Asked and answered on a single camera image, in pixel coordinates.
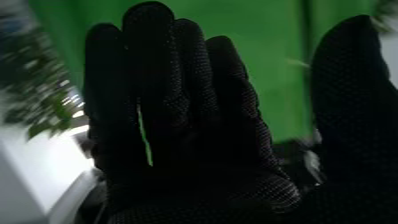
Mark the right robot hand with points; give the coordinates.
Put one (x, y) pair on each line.
(178, 133)

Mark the green leafy plant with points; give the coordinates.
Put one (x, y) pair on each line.
(41, 86)

